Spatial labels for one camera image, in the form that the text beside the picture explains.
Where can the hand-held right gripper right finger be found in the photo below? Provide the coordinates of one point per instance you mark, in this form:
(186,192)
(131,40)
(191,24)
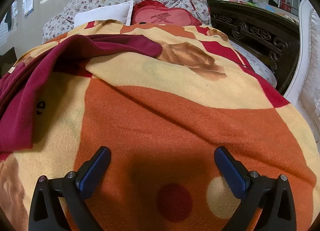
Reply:
(228,171)

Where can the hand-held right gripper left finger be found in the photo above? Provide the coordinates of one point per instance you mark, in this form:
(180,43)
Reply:
(96,171)

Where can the maroon knit garment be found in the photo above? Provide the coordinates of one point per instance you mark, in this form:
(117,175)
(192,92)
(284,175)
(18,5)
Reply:
(62,53)

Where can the orange and yellow printed blanket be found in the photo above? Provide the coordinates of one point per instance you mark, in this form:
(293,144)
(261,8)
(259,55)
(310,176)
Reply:
(162,121)

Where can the floral bed sheet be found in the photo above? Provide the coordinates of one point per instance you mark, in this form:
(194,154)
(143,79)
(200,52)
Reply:
(260,68)

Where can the white upholstered sofa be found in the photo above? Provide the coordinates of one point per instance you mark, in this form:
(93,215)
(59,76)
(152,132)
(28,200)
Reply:
(310,70)

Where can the dark carved wooden headboard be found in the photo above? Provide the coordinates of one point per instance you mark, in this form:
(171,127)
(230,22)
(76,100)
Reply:
(250,30)

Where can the white pillow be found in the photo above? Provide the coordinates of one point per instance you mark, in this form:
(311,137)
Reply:
(105,13)

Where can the red heart-shaped cushion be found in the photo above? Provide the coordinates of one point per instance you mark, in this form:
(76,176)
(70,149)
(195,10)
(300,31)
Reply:
(162,17)

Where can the dark hanging cloth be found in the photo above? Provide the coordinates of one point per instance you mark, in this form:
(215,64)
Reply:
(8,20)

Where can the wall calendar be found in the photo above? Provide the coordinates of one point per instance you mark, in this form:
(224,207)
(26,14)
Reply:
(28,0)

